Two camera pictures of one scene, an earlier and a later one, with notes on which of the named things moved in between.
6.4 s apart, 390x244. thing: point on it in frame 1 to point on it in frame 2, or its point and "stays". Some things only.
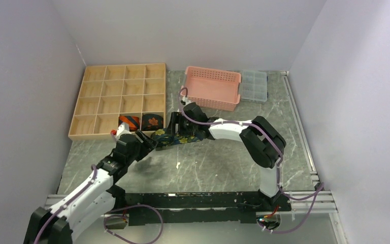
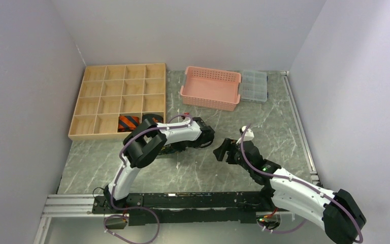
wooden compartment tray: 110,95 stays
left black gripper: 146,146 to 175,147
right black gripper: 177,118 to 228,145
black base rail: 201,208 stays
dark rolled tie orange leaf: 152,122 stays
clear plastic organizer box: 254,86 stays
